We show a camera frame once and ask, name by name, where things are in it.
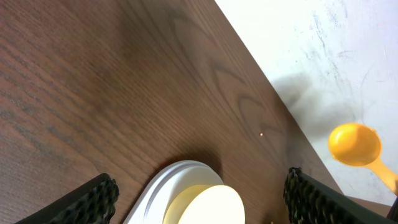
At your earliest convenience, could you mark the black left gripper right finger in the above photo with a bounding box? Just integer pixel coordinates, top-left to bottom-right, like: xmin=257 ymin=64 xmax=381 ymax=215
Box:
xmin=283 ymin=167 xmax=397 ymax=224

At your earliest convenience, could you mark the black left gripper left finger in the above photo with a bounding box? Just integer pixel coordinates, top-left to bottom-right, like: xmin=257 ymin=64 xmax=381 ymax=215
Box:
xmin=16 ymin=173 xmax=119 ymax=224

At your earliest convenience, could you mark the pale yellow bowl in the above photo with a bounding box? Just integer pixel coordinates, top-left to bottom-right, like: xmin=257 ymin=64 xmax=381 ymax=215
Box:
xmin=163 ymin=185 xmax=245 ymax=224

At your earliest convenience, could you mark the yellow plastic measuring scoop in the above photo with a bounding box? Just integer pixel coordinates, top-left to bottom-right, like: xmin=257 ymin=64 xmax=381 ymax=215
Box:
xmin=328 ymin=123 xmax=397 ymax=195

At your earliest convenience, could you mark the white digital kitchen scale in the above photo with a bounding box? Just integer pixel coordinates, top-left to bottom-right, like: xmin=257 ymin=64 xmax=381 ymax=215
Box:
xmin=123 ymin=160 xmax=223 ymax=224

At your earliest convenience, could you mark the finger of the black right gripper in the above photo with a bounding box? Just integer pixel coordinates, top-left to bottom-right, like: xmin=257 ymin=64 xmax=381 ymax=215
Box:
xmin=387 ymin=197 xmax=398 ymax=222

